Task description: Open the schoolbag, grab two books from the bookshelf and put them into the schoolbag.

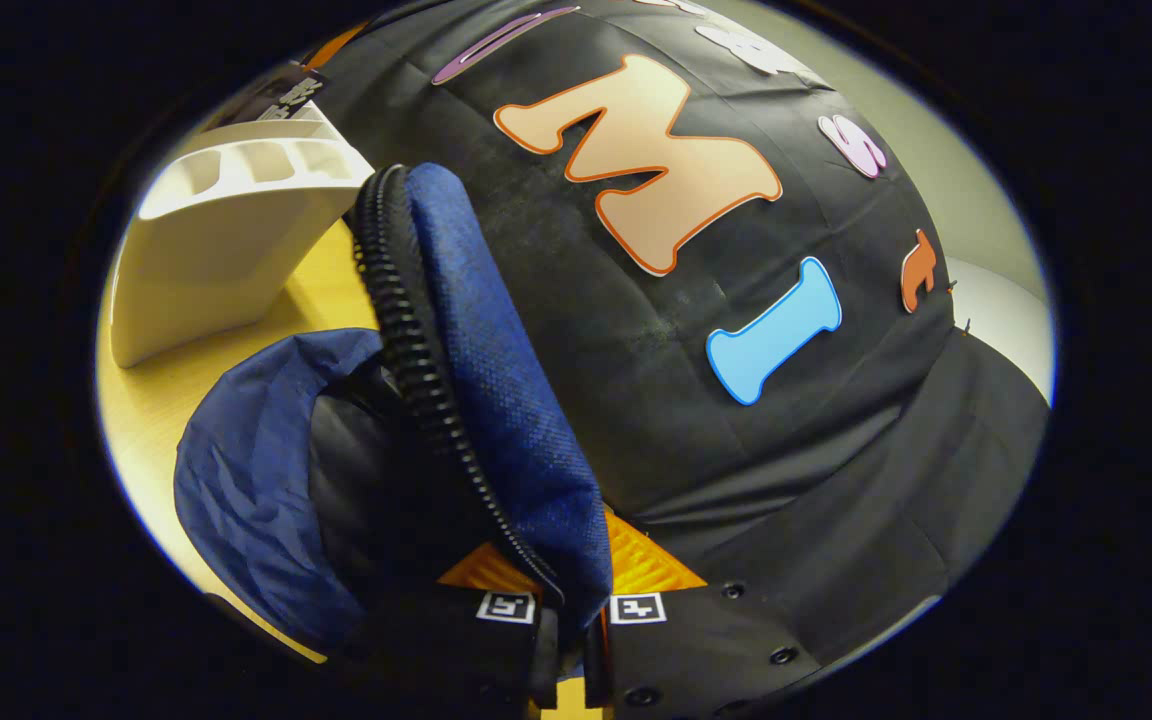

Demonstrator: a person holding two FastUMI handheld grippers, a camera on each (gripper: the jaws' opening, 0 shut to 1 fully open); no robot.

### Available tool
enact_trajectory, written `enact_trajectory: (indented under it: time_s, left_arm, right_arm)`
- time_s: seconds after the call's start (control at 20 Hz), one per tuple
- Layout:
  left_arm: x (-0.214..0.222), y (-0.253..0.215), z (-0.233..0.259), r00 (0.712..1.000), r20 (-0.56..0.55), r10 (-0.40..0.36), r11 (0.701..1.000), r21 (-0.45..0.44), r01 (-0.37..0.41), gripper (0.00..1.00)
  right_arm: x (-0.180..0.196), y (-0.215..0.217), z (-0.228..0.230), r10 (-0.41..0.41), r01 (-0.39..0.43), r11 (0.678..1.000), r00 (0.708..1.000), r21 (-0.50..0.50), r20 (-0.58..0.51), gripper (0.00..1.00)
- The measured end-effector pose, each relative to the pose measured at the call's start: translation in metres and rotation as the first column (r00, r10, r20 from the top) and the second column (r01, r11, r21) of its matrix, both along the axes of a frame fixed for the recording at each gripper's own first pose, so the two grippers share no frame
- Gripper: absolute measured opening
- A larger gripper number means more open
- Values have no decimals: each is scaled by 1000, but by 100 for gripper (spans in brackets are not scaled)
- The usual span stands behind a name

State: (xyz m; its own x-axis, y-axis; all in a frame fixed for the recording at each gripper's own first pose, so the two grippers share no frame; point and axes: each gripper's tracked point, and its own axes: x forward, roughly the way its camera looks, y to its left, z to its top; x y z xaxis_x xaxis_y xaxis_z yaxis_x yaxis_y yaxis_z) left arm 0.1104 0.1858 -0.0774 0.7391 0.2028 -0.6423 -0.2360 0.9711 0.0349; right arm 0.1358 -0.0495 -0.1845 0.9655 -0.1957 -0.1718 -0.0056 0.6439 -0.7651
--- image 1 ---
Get black backdrop cloth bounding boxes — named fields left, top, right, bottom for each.
left=306, top=0, right=1052, bottom=691

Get blue schoolbag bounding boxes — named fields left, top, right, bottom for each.
left=174, top=162, right=617, bottom=691

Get portrait cover book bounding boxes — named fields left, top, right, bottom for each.
left=206, top=62, right=329, bottom=129

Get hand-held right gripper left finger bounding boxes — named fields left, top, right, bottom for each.
left=351, top=543, right=562, bottom=713

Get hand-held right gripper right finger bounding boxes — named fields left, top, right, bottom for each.
left=584, top=508, right=829, bottom=717

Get white bookshelf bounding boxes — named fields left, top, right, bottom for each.
left=110, top=100, right=377, bottom=369

